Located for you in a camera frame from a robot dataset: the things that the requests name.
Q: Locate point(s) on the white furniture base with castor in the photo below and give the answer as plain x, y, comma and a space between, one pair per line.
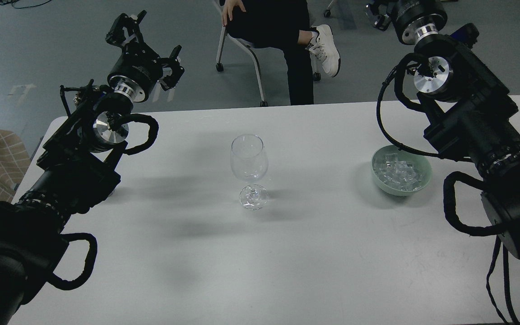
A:
327, 11

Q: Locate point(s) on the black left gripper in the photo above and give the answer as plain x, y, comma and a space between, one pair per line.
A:
139, 66

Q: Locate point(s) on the green bowl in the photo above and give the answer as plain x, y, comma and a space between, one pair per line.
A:
420, 161

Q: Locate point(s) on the clear ice cubes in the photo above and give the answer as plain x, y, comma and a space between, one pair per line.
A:
396, 173

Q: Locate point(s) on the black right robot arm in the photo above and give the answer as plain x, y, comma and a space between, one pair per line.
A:
468, 110

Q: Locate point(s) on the clear wine glass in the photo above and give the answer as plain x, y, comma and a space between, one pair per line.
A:
249, 163

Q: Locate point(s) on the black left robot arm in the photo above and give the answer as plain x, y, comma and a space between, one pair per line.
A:
79, 170

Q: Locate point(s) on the seated person in black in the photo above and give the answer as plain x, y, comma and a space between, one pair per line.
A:
285, 25

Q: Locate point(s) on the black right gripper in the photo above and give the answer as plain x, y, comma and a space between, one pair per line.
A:
407, 16

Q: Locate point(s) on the grey chair with castors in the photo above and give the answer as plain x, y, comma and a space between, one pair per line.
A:
238, 63

